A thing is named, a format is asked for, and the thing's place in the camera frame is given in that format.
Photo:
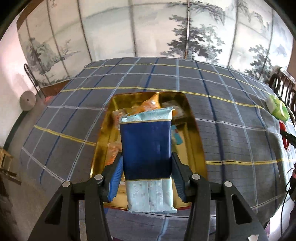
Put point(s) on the clear pack dark seaweed snack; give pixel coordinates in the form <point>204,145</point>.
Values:
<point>177,110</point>

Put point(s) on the black metal stand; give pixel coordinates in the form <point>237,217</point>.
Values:
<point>34,81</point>

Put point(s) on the plaid grey tablecloth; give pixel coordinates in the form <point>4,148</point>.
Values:
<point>241,139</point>

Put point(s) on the teal candy packet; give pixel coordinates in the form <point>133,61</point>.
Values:
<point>175,136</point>

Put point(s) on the large fried twist bag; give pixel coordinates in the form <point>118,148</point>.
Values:
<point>117,115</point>

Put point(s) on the red snack pack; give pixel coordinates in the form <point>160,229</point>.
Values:
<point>284,139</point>

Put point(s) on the small wooden stool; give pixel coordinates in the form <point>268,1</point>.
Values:
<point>6,160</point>

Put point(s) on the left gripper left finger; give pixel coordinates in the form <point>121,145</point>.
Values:
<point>60,218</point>

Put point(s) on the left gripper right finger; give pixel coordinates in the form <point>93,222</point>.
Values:
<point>235,220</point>

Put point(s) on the green tissue pack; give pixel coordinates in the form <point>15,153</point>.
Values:
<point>277,108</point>

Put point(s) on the painted folding screen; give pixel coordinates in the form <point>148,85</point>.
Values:
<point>59,38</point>

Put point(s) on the small fried twist bag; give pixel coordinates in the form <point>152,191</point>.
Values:
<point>113,149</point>

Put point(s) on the dark wooden chair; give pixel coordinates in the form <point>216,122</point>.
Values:
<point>283,85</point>

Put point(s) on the orange snack packet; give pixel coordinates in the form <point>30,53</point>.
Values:
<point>148,105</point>

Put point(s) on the navy and pale blue pack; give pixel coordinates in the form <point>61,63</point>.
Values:
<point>148,189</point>

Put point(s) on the round grey disc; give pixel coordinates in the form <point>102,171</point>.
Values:
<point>27,100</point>

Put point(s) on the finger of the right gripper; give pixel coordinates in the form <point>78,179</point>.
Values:
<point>289,137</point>

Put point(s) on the gold tin red toffee box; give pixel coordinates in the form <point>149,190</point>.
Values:
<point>190,152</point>

